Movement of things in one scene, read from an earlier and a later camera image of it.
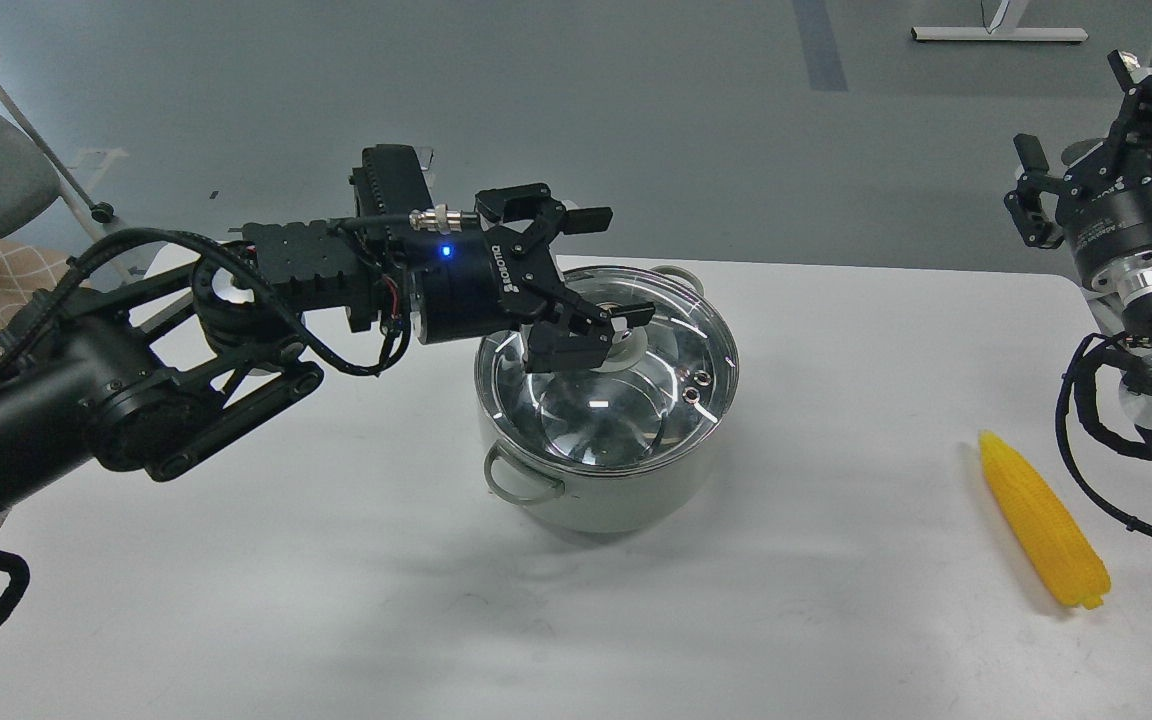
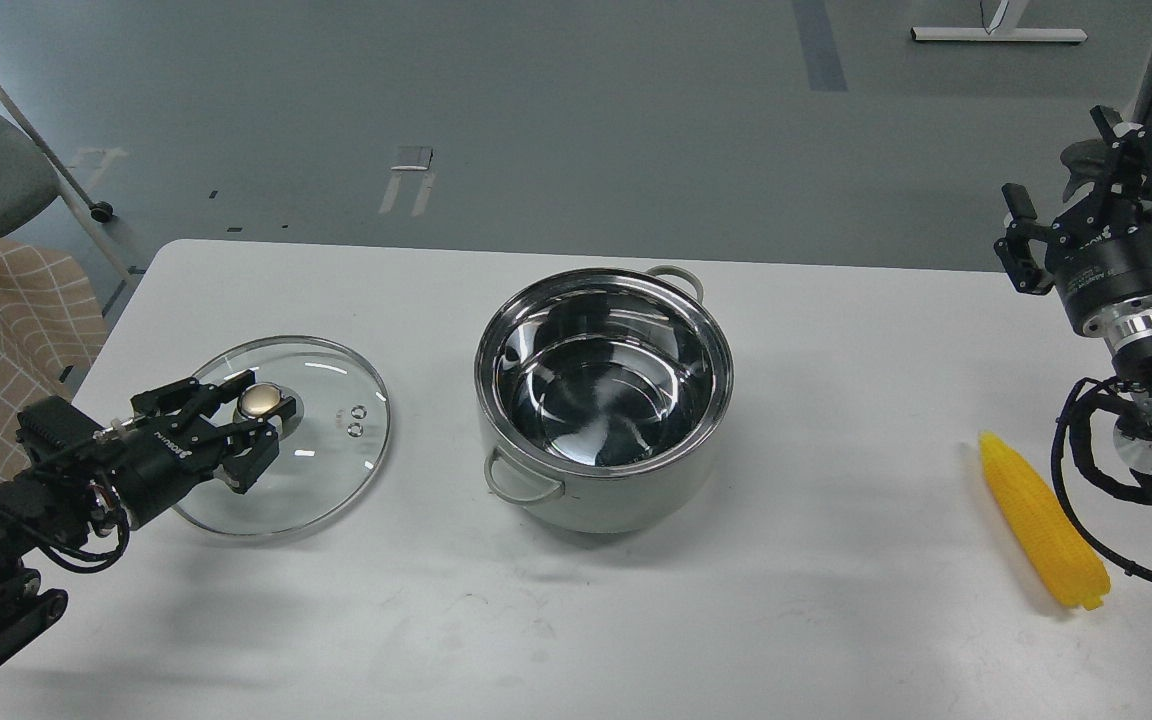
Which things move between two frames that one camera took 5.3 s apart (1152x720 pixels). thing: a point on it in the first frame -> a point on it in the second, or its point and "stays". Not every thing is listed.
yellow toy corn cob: (1068, 557) stays
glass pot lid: (658, 387) -> (327, 451)
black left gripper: (483, 284) -> (157, 467)
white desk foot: (1003, 29) stays
